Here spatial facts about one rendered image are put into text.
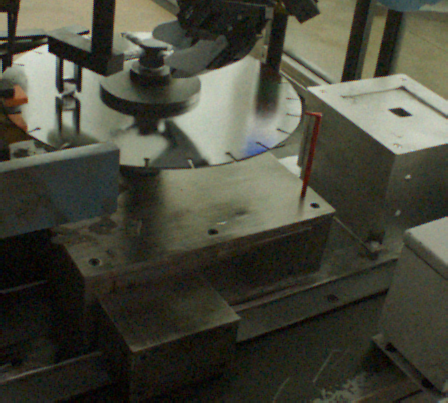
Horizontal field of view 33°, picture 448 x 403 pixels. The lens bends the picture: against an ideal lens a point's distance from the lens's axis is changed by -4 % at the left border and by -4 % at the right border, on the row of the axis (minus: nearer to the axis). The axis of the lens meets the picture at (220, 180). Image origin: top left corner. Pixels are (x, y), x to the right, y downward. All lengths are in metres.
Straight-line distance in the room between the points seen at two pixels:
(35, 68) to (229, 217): 0.27
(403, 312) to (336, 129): 0.28
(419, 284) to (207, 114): 0.28
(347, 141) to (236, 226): 0.23
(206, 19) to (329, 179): 0.38
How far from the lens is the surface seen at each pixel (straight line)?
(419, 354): 0.82
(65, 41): 0.79
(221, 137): 0.76
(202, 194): 0.86
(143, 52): 0.82
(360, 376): 0.82
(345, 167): 0.98
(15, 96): 0.78
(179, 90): 0.82
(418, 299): 0.79
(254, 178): 0.90
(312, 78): 1.33
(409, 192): 0.97
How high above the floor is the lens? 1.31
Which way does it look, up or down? 32 degrees down
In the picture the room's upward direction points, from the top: 8 degrees clockwise
